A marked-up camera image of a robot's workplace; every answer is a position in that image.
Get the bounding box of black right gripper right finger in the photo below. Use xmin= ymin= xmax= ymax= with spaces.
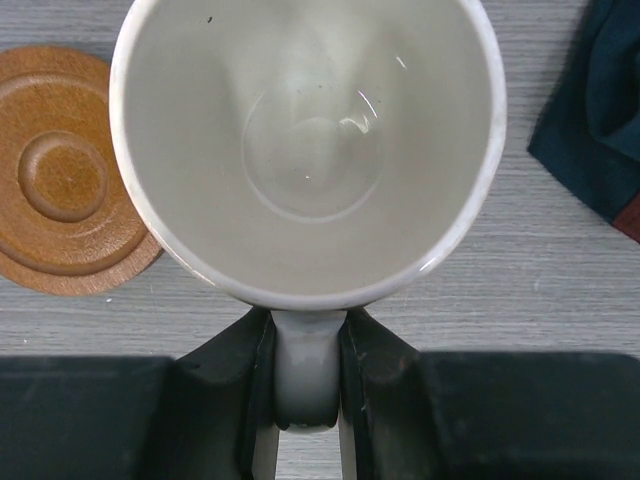
xmin=339 ymin=309 xmax=639 ymax=479

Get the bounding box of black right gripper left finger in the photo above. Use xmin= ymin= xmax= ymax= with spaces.
xmin=1 ymin=308 xmax=278 ymax=479

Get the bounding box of brown wooden coaster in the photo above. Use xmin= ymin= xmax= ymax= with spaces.
xmin=1 ymin=46 xmax=162 ymax=296

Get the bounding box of white speckled ceramic mug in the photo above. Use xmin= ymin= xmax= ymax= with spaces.
xmin=109 ymin=1 xmax=507 ymax=431

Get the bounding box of dark blue folded cloth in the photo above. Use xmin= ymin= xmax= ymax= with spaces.
xmin=528 ymin=0 xmax=639 ymax=240

